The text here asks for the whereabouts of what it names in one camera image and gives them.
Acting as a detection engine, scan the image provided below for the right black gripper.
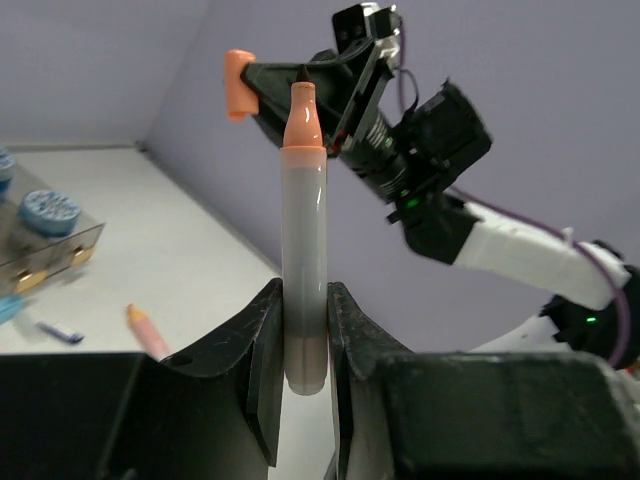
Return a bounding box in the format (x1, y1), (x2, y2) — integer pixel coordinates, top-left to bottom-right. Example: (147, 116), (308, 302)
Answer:
(241, 40), (408, 200)

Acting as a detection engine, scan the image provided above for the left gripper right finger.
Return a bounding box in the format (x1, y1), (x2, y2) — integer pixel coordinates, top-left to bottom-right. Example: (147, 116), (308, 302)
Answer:
(325, 282), (409, 479)

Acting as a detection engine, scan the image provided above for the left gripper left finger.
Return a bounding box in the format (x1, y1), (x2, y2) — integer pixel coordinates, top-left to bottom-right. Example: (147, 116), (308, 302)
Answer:
(162, 278), (284, 468)

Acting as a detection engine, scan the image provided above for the orange highlighter pen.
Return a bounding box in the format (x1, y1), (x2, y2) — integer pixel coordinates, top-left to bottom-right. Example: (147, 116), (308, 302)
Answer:
(280, 65), (328, 396)

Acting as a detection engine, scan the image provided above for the orange highlighter cap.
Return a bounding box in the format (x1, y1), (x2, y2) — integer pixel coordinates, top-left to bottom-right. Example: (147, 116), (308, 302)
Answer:
(224, 49), (259, 122)

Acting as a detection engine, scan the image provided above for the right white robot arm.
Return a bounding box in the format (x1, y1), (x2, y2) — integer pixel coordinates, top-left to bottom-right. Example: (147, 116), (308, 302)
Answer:
(224, 40), (639, 369)

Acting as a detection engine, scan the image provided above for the small blue pen cap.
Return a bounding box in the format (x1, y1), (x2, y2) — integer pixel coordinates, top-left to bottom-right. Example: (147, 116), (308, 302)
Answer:
(36, 322), (84, 345)

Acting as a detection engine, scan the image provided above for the light blue eraser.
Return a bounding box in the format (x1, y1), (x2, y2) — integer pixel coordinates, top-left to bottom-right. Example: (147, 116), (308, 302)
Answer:
(0, 294), (25, 325)

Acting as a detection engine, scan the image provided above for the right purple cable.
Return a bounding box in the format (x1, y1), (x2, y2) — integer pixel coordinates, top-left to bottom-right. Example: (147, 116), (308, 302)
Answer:
(394, 24), (632, 369)

